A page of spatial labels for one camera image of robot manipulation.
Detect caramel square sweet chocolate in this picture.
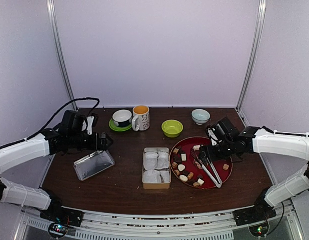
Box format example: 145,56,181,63
223,164,230,171

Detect patterned mug yellow inside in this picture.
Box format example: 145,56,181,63
131,105,150,132

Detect white and navy cup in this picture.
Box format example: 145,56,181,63
112,109,133,128

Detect front metal rail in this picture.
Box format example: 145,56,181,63
21,209,295,240

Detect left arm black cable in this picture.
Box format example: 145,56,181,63
0,97,100,153

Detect green saucer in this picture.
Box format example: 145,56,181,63
109,117,134,132

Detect lime green bowl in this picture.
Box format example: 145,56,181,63
161,119,184,138

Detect white rectangular chocolate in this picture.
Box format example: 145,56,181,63
192,145,201,151

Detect dark striped square chocolate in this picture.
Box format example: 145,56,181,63
183,170,190,176

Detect white block chocolate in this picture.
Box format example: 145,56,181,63
181,153,187,162

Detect bear print tin lid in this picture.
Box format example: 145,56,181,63
73,150,115,182

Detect left aluminium frame post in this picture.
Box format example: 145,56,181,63
46,0,75,100

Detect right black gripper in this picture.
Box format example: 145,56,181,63
198,140,235,164

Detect aluminium frame post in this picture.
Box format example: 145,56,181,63
236,0,267,112
46,0,75,100

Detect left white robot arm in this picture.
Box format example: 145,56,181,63
0,129,114,222

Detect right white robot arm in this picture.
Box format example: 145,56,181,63
201,120,309,221

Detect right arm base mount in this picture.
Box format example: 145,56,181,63
233,207,277,238

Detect beige tin box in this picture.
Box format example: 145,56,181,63
142,147,172,190

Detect round red tray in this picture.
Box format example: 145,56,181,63
169,137,234,190

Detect white heart chocolate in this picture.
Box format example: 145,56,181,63
178,164,186,172

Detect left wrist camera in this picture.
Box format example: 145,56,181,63
58,110,99,136

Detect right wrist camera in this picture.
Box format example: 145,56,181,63
205,117,240,147

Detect caramel ridged chocolate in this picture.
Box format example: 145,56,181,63
187,172,194,180

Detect white oval chocolate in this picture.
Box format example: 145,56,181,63
179,175,189,182

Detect right aluminium frame post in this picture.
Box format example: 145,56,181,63
236,0,267,112

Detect white chocolate cube front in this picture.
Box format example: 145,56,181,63
197,178,205,186

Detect metal serving tongs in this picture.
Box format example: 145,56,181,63
190,148,223,189

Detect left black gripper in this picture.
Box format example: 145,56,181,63
68,132,114,151

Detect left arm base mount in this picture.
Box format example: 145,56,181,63
39,207,84,240

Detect pale blue bowl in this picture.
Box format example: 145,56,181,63
191,109,211,126

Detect dark rose chocolate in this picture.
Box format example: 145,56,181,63
173,156,182,163

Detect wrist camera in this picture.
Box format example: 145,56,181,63
58,110,99,136
205,117,240,147

